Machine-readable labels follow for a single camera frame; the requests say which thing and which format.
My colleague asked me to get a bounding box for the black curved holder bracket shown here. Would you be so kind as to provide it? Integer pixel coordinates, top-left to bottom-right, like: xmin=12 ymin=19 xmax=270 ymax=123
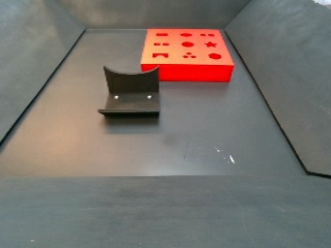
xmin=99 ymin=67 xmax=160 ymax=116

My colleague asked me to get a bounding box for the red shape sorter block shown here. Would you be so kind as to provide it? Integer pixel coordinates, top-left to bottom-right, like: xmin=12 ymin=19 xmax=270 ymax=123
xmin=141 ymin=29 xmax=235 ymax=82

